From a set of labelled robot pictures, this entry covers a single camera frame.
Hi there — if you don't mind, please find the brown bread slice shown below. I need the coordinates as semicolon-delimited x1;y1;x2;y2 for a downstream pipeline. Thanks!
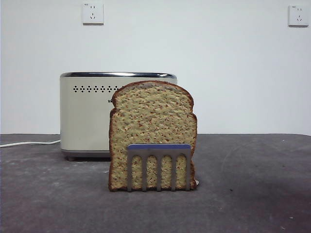
108;81;198;192

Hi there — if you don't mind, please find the silver metal toast rack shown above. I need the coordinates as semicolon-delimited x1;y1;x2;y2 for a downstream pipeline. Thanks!
126;143;201;193

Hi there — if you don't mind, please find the cream metal toaster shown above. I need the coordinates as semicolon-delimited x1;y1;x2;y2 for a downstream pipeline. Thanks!
59;71;178;161

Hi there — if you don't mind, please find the white wall socket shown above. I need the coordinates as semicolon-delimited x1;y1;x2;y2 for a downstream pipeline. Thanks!
82;2;104;26
288;4;310;27

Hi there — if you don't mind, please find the white power cable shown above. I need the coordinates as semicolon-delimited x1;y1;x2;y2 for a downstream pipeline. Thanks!
0;139;61;149

